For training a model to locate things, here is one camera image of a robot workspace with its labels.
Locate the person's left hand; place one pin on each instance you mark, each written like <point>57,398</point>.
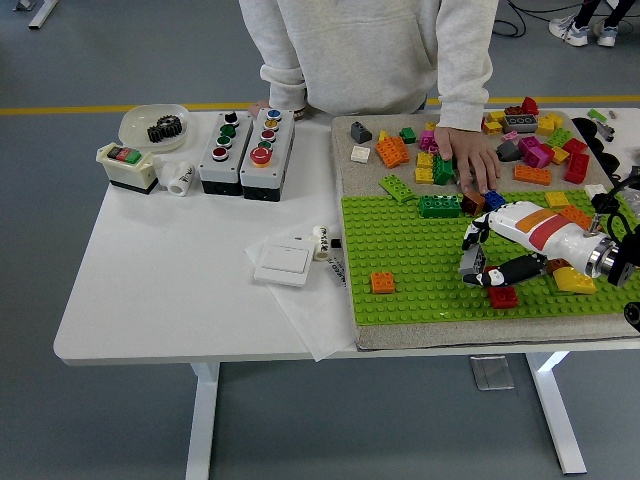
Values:
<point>467,147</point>

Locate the person's right hand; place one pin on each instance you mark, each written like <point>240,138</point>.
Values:
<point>260,105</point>

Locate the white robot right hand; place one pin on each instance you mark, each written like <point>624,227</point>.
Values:
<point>540,230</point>

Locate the dark green tall brick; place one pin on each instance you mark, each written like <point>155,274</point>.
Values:
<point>442,171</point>

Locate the dark grey slope brick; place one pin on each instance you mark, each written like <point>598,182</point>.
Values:
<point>509,150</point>
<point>361,131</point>

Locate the red two-by-four brick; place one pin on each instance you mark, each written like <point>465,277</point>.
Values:
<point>504,297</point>
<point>577,167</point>

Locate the green studded baseplate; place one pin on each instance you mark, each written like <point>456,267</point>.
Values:
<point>415,300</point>

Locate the yellow two-by-two brick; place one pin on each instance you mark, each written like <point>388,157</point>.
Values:
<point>560,154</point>
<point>424,175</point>
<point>492,127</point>
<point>557,199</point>
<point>425,160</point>
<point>431,126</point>
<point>495,116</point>

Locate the orange two-by-four brick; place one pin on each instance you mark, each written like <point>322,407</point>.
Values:
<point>392,151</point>
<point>575,216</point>
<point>531,174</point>

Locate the magenta two-by-two brick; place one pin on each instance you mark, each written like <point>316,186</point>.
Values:
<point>537,156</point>
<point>428,140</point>
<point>528,144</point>

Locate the blue two-by-two brick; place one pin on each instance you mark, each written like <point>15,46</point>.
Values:
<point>495,199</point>

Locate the brown two-by-two brick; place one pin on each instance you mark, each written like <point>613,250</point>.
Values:
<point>472,204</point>

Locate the dark red brick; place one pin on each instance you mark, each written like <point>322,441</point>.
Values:
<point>511,110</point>

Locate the grey upturned two-by-four brick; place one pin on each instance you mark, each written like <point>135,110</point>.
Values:
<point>520,123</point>

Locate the green two-by-two brick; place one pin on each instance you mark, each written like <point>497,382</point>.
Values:
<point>408,134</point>

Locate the yellow curved brick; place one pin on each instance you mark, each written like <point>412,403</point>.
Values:
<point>575,283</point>

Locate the dark green two-by-four brick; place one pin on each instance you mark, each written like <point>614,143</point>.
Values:
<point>439,206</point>

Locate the black round brick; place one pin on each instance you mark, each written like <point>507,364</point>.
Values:
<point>602,203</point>

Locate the red slope brick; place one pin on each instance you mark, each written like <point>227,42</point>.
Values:
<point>529,106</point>

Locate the lime green two-by-four brick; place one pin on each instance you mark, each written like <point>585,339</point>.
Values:
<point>398,189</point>

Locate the small yellow brick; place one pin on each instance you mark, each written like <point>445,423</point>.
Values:
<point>383,135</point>

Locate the yellow two-by-four brick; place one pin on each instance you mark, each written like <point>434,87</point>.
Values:
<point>549,122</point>

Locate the red two-by-two brick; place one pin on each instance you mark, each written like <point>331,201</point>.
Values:
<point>574,146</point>

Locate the white square tile brick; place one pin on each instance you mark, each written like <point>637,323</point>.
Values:
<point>361,153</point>

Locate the orange two-by-two brick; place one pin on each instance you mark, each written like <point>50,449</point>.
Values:
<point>382,283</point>

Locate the clear plastic piece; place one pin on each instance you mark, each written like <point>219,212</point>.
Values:
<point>457,177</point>

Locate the small pink tile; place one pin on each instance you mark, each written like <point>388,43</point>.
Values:
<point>510,135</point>

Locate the grey emergency-stop control box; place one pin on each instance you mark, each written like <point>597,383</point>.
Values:
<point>260,180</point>

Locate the grey four-button control box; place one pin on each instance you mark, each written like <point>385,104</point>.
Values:
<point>217,172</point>

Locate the black metal gear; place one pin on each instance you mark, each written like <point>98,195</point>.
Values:
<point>159,132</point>
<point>174,126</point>

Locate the white pipe tee fitting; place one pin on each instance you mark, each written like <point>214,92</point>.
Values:
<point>180,182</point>

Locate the black cup tray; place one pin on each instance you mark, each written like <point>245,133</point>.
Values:
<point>585,127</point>

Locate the person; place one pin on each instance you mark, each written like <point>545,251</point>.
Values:
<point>570,31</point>
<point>360,50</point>

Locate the grey metal part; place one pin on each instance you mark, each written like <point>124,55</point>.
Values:
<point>605,130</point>

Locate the grey-brown mat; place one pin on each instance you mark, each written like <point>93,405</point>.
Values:
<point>475,334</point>

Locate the white bowl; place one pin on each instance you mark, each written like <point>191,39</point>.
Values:
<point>135,125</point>

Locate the small lime green block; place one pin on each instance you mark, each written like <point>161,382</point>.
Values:
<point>597,115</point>

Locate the silver floor plate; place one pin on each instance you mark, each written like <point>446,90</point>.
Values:
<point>492,372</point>

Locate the small white labelled tube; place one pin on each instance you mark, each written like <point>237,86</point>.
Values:
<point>322,245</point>

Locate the small black connector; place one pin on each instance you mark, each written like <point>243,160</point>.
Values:
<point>336,243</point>

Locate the white table leg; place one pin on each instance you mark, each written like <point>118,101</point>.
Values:
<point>557,410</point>
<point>202,425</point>

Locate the white table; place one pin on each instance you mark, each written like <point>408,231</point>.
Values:
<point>175,275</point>

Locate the white paper sheet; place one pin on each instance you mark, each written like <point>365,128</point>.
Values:
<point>310,320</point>

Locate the cream red-green switch box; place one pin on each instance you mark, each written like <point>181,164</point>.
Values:
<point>127,172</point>

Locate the white wall switch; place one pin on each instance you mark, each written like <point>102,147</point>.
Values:
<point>282,262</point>

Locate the white table foot frame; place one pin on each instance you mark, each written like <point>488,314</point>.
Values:
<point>42,14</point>

